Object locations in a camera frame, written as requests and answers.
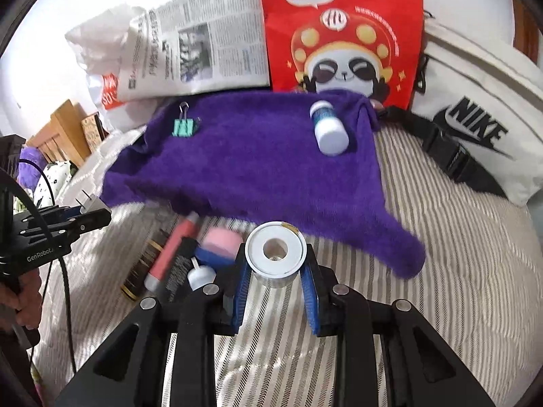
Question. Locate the newspaper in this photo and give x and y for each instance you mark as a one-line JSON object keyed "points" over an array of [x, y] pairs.
{"points": [[229, 51]]}

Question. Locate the small white dropper bottle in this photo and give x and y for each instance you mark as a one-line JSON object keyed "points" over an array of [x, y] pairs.
{"points": [[201, 277]]}

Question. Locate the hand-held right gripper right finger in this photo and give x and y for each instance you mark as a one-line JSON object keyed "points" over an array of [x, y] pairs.
{"points": [[309, 299]]}

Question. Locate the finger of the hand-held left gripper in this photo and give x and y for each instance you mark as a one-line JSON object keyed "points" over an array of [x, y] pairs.
{"points": [[95, 220], [73, 213]]}

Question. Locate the brown wooden board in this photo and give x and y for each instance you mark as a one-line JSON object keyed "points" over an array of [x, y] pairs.
{"points": [[524, 21]]}

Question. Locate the white plastic bag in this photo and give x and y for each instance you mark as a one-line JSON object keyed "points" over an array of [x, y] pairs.
{"points": [[97, 38]]}

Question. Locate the purple towel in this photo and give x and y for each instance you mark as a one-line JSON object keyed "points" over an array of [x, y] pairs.
{"points": [[254, 157]]}

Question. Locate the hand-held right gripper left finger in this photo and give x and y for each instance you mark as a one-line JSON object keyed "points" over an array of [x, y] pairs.
{"points": [[242, 282]]}

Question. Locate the pink tube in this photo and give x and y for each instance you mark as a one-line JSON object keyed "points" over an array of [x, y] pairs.
{"points": [[169, 254]]}

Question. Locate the black rectangular box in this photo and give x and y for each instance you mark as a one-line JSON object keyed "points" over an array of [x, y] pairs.
{"points": [[176, 275]]}

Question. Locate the wooden headboard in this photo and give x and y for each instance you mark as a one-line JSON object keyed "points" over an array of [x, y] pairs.
{"points": [[63, 127]]}

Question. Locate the person's left hand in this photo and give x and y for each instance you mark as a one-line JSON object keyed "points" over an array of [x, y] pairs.
{"points": [[25, 303]]}

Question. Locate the pink and blue eraser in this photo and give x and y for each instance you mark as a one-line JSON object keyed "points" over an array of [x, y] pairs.
{"points": [[220, 241]]}

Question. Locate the green binder clip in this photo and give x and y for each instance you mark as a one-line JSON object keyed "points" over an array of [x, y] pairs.
{"points": [[182, 128]]}

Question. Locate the purple plush toy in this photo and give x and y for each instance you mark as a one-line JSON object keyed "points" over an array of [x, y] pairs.
{"points": [[32, 171]]}

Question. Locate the white tape roll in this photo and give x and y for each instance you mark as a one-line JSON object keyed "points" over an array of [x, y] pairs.
{"points": [[258, 250]]}

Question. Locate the brown patterned box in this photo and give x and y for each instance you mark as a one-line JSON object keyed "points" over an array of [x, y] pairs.
{"points": [[91, 131]]}

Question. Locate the white charger plug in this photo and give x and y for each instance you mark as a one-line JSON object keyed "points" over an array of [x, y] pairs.
{"points": [[95, 205]]}

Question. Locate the red panda paper bag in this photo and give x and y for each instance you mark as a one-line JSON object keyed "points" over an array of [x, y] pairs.
{"points": [[288, 21]]}

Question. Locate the white polka dot pillow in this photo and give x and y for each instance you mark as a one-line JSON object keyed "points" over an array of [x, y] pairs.
{"points": [[57, 178]]}

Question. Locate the white bottle with blue label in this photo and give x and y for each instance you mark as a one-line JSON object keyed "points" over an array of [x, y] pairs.
{"points": [[331, 135]]}

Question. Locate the striped quilted bedspread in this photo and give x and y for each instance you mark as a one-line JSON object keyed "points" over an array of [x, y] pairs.
{"points": [[424, 241]]}

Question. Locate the black and gold battery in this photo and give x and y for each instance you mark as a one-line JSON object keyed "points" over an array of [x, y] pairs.
{"points": [[138, 271]]}

